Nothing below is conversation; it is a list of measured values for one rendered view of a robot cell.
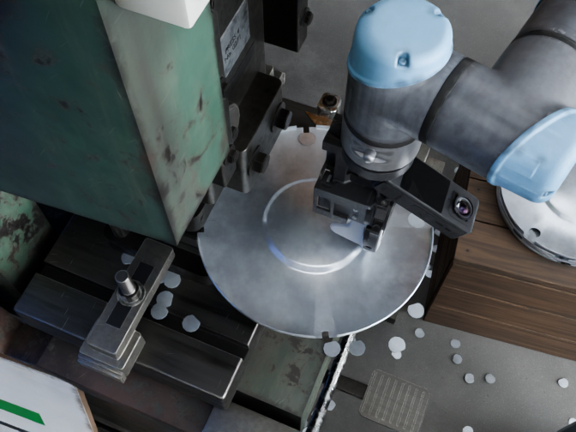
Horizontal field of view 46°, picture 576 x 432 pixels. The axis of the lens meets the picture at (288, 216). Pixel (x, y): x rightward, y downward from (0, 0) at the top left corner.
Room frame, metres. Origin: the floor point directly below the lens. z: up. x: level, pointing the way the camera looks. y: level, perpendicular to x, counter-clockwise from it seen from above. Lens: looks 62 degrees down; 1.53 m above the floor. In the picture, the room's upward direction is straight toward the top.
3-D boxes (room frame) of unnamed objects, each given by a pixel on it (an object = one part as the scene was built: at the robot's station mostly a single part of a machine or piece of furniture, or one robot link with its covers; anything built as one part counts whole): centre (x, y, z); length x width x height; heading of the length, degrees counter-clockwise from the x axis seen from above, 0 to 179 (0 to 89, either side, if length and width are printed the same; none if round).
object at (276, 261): (0.39, -0.03, 0.79); 0.29 x 0.29 x 0.01
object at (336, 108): (0.57, -0.06, 0.75); 0.03 x 0.03 x 0.10; 67
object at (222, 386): (0.45, 0.13, 0.68); 0.45 x 0.30 x 0.06; 157
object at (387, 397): (0.40, 0.00, 0.14); 0.59 x 0.10 x 0.05; 67
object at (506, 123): (0.32, -0.18, 1.09); 0.11 x 0.11 x 0.08; 54
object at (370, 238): (0.34, -0.09, 0.88); 0.05 x 0.02 x 0.09; 157
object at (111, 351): (0.30, 0.19, 0.76); 0.17 x 0.06 x 0.10; 157
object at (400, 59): (0.36, -0.09, 1.10); 0.09 x 0.08 x 0.11; 54
